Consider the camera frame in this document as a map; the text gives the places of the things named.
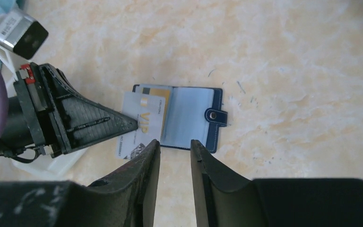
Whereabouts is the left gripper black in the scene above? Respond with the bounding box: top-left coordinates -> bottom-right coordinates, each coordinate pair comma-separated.
0,63 -> 138,158

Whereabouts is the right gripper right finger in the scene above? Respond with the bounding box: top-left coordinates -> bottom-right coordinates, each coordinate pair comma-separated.
190,140 -> 363,227

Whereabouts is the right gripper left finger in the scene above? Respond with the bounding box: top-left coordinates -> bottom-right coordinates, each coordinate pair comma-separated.
0,140 -> 160,227

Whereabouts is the white plastic card tray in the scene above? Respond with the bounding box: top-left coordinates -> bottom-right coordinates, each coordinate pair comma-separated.
12,148 -> 88,180

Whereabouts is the silver VIP card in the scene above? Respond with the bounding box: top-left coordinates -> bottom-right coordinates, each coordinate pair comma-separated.
115,92 -> 165,159

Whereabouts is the navy blue card holder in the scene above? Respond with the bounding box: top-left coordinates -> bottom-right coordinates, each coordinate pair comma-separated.
132,84 -> 228,153

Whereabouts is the gold credit card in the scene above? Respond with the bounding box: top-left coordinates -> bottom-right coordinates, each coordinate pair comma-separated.
135,85 -> 172,126

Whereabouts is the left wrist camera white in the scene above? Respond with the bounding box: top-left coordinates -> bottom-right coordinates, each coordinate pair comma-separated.
0,8 -> 49,73

